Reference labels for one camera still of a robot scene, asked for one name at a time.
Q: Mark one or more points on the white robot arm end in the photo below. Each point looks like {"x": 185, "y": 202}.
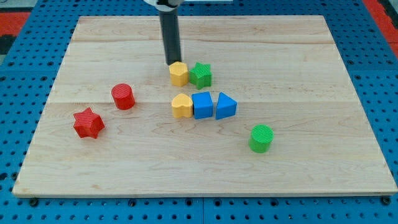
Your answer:
{"x": 164, "y": 5}

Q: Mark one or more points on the yellow heart block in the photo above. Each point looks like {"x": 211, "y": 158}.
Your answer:
{"x": 182, "y": 106}

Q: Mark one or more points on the blue cube block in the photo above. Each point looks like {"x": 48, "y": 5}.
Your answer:
{"x": 202, "y": 105}

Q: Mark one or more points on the blue triangle block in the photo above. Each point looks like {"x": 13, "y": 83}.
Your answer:
{"x": 226, "y": 106}

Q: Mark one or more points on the green star block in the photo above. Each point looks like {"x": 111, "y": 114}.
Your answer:
{"x": 200, "y": 75}

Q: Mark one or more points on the yellow hexagon block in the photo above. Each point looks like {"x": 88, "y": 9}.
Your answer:
{"x": 178, "y": 73}

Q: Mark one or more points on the green cylinder block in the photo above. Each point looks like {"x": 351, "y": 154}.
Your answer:
{"x": 260, "y": 139}

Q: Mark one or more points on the red cylinder block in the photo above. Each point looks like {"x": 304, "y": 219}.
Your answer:
{"x": 123, "y": 96}

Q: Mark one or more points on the light wooden board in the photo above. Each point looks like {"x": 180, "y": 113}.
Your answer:
{"x": 284, "y": 71}

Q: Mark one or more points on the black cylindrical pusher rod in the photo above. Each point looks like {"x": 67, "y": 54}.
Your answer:
{"x": 170, "y": 36}

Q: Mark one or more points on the red star block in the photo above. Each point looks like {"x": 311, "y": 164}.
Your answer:
{"x": 88, "y": 124}

